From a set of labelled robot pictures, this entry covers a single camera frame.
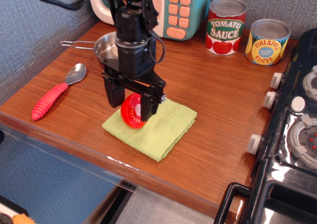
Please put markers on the red toy tomato half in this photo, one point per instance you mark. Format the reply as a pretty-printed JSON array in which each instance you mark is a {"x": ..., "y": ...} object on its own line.
[{"x": 131, "y": 111}]

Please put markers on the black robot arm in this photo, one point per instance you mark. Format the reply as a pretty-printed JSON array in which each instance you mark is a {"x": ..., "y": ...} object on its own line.
[{"x": 136, "y": 45}]

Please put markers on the tomato sauce can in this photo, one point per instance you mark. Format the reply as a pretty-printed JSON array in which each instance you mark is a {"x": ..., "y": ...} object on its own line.
[{"x": 225, "y": 26}]

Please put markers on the orange plush object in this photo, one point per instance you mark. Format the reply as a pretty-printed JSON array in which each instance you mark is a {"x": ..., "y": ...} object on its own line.
[{"x": 22, "y": 219}]

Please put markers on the toy microwave teal and pink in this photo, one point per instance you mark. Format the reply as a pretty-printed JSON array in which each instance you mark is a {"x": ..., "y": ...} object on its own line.
[{"x": 178, "y": 11}]

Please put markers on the green folded cloth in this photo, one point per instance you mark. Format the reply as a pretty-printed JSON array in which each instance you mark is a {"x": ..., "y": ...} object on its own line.
[{"x": 159, "y": 135}]

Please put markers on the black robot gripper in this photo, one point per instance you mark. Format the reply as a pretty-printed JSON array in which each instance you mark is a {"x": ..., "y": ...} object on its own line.
[{"x": 134, "y": 70}]

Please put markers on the black toy stove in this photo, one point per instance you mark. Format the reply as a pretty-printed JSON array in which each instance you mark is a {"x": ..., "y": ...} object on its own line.
[{"x": 284, "y": 176}]

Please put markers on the small steel pot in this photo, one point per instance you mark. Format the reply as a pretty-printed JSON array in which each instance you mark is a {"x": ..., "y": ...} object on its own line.
[{"x": 103, "y": 47}]

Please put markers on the red handled metal spoon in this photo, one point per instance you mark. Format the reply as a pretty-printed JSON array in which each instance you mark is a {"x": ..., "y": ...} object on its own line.
[{"x": 43, "y": 105}]

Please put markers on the pineapple slices can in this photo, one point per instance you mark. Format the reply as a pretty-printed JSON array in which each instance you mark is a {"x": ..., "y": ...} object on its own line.
[{"x": 267, "y": 41}]

